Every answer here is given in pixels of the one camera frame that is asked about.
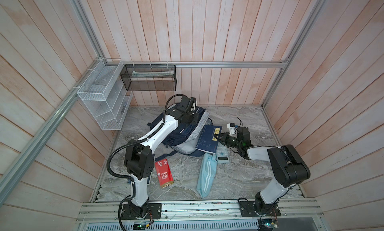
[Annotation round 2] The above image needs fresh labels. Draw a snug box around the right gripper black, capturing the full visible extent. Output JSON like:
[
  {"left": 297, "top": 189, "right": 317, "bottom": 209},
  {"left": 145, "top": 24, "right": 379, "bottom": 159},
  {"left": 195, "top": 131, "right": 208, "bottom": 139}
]
[{"left": 214, "top": 132, "right": 242, "bottom": 149}]

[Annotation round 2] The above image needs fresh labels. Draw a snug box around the light green calculator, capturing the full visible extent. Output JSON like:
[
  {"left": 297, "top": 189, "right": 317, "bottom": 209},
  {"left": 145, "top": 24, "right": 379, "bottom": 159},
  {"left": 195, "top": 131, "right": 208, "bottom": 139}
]
[{"left": 216, "top": 143, "right": 230, "bottom": 164}]

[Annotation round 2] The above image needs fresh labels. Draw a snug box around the blue book yellow front label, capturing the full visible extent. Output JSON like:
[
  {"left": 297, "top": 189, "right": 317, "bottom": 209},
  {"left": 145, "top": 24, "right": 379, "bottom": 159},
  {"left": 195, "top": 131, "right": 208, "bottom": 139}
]
[{"left": 196, "top": 125, "right": 222, "bottom": 154}]

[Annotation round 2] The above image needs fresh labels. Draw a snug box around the navy blue student backpack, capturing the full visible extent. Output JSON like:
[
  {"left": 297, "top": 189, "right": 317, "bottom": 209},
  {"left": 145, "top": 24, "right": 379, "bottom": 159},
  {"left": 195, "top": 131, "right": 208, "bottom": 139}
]
[{"left": 162, "top": 107, "right": 212, "bottom": 157}]

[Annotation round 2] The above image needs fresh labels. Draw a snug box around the blue book yellow spine label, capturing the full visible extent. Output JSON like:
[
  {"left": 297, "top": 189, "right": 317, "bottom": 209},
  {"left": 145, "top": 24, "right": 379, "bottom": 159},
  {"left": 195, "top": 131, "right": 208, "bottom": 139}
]
[{"left": 127, "top": 176, "right": 151, "bottom": 185}]

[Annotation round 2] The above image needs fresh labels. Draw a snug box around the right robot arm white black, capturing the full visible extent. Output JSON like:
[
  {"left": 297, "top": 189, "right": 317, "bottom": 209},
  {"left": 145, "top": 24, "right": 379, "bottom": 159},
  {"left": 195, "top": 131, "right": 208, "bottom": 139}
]
[{"left": 214, "top": 127, "right": 311, "bottom": 216}]

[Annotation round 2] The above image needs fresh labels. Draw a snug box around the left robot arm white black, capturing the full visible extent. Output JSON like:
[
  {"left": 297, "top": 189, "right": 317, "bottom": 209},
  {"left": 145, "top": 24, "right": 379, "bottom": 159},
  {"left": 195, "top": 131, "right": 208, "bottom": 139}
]
[{"left": 124, "top": 94, "right": 199, "bottom": 208}]

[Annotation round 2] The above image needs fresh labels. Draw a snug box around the light blue pencil pouch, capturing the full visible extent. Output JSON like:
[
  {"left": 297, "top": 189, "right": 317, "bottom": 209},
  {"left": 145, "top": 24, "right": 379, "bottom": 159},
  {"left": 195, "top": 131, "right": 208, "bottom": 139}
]
[{"left": 196, "top": 153, "right": 218, "bottom": 199}]

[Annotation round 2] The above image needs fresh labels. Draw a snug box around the red rectangular box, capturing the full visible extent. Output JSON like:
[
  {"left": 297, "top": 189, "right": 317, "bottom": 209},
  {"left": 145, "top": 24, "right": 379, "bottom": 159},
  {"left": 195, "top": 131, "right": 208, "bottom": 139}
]
[{"left": 155, "top": 159, "right": 174, "bottom": 188}]

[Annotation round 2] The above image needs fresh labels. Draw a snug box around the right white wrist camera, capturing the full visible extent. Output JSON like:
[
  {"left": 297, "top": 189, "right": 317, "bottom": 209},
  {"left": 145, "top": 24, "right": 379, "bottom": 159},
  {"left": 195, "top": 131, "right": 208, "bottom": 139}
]
[{"left": 227, "top": 123, "right": 239, "bottom": 137}]

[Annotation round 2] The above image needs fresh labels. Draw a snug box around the left black corrugated cable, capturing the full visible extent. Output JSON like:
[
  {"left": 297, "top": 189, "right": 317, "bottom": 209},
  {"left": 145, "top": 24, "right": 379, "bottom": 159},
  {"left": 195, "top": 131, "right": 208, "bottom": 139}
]
[{"left": 106, "top": 93, "right": 188, "bottom": 231}]

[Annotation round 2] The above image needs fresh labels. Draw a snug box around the black mesh wall basket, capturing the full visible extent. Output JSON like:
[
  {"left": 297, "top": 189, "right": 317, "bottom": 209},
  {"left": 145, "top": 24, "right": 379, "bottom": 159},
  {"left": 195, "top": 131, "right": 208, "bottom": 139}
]
[{"left": 120, "top": 64, "right": 177, "bottom": 91}]

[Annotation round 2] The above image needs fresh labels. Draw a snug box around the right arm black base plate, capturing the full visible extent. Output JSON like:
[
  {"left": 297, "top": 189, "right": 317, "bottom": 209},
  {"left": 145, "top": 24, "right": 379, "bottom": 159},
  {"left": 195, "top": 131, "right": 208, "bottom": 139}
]
[{"left": 238, "top": 199, "right": 281, "bottom": 218}]

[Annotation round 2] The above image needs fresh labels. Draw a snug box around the horizontal aluminium wall rail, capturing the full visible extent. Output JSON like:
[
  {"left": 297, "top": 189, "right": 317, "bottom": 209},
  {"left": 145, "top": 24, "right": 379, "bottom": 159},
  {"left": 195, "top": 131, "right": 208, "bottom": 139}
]
[{"left": 106, "top": 59, "right": 288, "bottom": 68}]

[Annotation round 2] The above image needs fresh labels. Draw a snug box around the white wire mesh shelf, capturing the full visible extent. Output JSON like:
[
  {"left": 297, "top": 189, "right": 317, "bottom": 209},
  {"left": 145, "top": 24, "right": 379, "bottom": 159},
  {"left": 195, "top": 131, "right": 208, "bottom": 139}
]
[{"left": 78, "top": 58, "right": 132, "bottom": 131}]

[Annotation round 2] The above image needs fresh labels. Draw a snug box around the aluminium front rail frame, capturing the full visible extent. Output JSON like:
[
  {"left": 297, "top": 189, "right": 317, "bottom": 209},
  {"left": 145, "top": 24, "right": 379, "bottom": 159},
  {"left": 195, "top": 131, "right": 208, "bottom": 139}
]
[{"left": 74, "top": 199, "right": 331, "bottom": 231}]

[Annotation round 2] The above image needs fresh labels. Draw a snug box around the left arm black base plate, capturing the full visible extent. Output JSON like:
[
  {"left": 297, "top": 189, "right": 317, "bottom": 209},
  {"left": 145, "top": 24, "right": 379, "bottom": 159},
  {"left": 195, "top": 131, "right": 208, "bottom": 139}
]
[{"left": 121, "top": 203, "right": 162, "bottom": 220}]

